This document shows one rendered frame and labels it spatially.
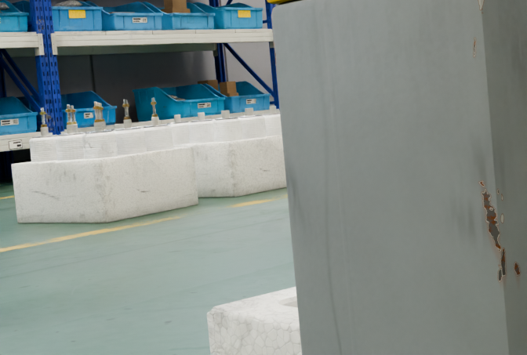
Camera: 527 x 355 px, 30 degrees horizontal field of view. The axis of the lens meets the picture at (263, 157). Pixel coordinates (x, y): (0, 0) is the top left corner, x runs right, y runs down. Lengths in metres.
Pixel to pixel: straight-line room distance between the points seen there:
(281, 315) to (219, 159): 2.71
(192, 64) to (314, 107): 6.85
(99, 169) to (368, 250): 2.53
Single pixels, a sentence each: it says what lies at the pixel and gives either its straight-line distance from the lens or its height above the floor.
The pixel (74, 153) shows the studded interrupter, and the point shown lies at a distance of 2.90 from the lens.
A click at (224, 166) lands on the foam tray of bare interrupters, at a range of 3.18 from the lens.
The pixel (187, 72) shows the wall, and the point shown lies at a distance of 7.06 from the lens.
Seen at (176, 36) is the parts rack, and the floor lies 0.75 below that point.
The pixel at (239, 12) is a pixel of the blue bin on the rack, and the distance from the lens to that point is 6.45.
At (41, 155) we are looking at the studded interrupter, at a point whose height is 0.20.
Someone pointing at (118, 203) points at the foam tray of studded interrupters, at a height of 0.05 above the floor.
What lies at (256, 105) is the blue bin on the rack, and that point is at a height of 0.29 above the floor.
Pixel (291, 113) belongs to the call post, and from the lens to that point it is 0.25.
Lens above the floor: 0.28
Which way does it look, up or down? 3 degrees down
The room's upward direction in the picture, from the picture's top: 5 degrees counter-clockwise
